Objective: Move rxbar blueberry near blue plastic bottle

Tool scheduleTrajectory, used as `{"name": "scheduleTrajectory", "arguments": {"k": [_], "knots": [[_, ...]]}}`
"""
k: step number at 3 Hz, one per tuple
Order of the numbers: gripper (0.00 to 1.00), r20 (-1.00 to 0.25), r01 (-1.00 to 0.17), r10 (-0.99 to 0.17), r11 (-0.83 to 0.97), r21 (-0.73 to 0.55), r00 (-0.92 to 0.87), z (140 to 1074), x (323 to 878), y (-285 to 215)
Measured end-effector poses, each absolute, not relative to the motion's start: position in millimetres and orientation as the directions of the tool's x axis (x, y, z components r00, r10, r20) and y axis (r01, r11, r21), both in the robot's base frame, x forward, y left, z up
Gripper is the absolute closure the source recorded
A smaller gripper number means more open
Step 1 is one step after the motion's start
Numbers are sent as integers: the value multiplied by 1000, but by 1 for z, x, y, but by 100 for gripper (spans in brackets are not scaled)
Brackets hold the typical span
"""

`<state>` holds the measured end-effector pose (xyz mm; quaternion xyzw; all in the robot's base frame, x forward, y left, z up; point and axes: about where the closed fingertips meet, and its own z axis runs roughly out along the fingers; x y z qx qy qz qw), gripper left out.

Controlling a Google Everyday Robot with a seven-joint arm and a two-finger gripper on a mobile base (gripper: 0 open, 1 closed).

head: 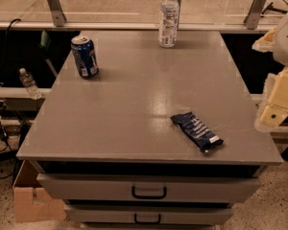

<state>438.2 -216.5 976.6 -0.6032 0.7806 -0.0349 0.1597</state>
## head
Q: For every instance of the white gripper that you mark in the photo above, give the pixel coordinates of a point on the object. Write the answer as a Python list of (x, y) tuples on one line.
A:
[(287, 43)]

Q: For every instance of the dark blue rxbar wrapper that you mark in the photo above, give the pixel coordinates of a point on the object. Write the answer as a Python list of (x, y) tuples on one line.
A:
[(197, 131)]

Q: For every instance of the clear plastic water bottle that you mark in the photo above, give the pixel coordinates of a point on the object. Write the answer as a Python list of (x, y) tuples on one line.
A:
[(168, 23)]

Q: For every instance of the small clear bottle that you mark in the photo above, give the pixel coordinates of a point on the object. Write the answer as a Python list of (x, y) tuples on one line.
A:
[(29, 83)]

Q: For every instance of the grey drawer cabinet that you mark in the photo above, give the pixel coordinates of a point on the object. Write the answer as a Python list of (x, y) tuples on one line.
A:
[(119, 122)]

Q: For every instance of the blue soda can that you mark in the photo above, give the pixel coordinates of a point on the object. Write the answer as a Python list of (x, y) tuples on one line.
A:
[(83, 50)]

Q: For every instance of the top grey drawer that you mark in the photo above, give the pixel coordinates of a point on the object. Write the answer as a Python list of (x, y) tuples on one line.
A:
[(148, 188)]

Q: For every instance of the grey drawer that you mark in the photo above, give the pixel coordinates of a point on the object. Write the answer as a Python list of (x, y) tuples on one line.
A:
[(147, 214), (148, 188)]

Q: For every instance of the brown cardboard box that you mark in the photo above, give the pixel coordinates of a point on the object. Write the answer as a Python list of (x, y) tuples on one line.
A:
[(31, 202)]

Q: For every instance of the right metal rail bracket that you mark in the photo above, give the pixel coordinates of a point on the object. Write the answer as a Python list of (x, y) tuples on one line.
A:
[(252, 19)]

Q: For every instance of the green handled tool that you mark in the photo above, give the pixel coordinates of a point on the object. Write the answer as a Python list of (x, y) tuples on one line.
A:
[(43, 47)]

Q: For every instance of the left metal rail bracket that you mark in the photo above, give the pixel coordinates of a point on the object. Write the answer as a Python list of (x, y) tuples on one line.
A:
[(58, 16)]

